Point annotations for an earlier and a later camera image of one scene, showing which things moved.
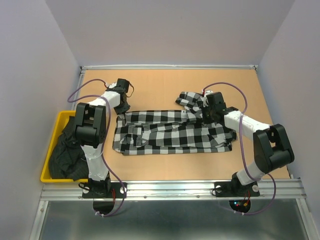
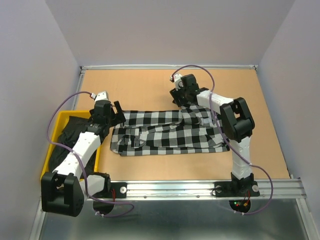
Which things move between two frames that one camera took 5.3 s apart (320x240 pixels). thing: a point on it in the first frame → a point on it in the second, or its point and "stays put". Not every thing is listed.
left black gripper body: [123, 107] → [111, 120]
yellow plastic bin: [63, 118] stays put
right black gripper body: [207, 112] → [181, 94]
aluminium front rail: [72, 190] stays put
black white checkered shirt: [154, 131] stays put
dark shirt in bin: [67, 159] stays put
